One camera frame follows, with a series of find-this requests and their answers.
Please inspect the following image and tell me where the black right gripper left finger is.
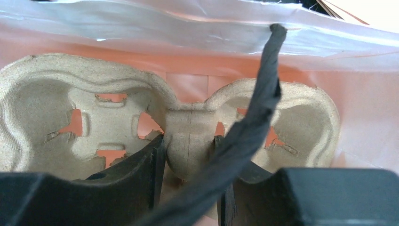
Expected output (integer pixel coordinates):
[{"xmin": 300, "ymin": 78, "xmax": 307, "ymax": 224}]
[{"xmin": 0, "ymin": 135, "xmax": 165, "ymax": 226}]

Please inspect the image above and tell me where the single brown pulp cup carrier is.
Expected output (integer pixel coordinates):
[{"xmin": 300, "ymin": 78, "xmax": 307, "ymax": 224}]
[{"xmin": 0, "ymin": 53, "xmax": 341, "ymax": 219}]

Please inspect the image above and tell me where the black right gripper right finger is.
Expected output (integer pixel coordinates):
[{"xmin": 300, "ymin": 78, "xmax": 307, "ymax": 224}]
[{"xmin": 214, "ymin": 136, "xmax": 399, "ymax": 226}]

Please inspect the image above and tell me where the cream paper bag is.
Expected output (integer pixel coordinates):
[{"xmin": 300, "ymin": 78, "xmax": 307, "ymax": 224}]
[{"xmin": 319, "ymin": 0, "xmax": 399, "ymax": 33}]

